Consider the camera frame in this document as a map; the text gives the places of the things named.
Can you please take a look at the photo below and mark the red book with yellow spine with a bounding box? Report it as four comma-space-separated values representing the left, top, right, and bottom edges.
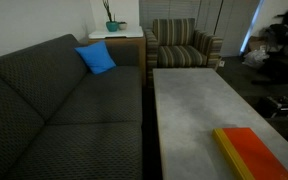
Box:
212, 127, 288, 180

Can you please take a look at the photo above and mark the wooden side table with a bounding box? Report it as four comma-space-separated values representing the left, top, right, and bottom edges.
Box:
87, 35, 148, 87

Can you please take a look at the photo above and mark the striped armchair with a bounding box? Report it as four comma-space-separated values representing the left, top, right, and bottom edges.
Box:
144, 17, 224, 88

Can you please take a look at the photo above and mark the blue square pillow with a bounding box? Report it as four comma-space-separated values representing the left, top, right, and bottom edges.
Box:
73, 40, 117, 75

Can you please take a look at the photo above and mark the small white plant pot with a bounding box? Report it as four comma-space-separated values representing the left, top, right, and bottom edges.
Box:
117, 21, 128, 31

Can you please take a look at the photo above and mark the teal pot with plant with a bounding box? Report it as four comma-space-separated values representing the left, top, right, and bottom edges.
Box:
102, 0, 120, 33

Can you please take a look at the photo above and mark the dark grey fabric sofa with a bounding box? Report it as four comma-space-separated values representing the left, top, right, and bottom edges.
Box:
0, 33, 148, 180

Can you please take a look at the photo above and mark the white plastic bag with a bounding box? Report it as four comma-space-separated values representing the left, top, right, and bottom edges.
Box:
242, 46, 270, 70

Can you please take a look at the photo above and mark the brown cardboard box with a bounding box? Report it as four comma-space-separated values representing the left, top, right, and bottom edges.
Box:
247, 35, 268, 53

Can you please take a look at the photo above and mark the black case with silver trim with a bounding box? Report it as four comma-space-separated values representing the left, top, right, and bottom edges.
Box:
257, 95, 288, 119

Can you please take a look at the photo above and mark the dark pile of bags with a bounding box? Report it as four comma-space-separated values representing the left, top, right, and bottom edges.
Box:
250, 1, 288, 86

